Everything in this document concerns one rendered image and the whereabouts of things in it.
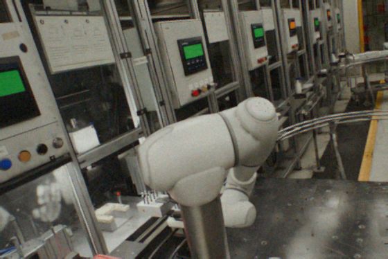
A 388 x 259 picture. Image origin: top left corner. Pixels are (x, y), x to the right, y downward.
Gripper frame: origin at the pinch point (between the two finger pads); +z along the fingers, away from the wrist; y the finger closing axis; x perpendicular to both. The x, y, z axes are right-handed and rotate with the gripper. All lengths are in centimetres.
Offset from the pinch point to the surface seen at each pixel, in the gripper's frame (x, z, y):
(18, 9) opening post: 20, 20, 83
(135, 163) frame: -25.0, 37.0, 7.1
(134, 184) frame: -24.5, 41.9, -5.5
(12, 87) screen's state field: 33, 16, 60
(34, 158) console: 33, 18, 36
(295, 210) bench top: -59, -37, -35
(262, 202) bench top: -65, -15, -35
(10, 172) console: 41, 18, 35
